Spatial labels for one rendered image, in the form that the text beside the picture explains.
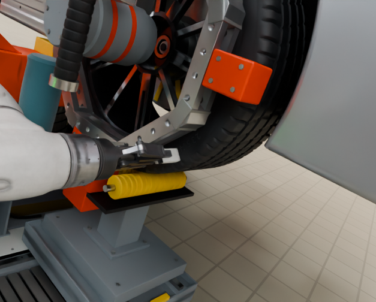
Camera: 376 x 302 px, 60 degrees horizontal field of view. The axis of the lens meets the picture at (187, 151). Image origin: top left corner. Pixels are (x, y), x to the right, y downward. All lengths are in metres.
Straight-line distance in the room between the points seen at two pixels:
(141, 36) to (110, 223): 0.58
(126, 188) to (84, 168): 0.27
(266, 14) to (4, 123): 0.48
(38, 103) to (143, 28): 0.30
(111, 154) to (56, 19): 0.30
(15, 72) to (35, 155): 0.73
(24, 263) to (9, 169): 0.79
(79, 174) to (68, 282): 0.58
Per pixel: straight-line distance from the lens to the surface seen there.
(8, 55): 1.18
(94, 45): 0.70
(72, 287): 1.05
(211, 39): 0.62
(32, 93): 0.85
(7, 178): 0.48
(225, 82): 0.58
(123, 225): 1.03
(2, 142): 0.48
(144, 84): 0.87
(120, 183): 0.78
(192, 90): 0.62
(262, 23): 0.67
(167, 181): 0.89
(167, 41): 0.89
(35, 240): 1.20
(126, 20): 0.73
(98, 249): 1.07
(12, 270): 1.21
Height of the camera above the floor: 0.87
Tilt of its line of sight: 17 degrees down
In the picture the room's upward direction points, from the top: 20 degrees clockwise
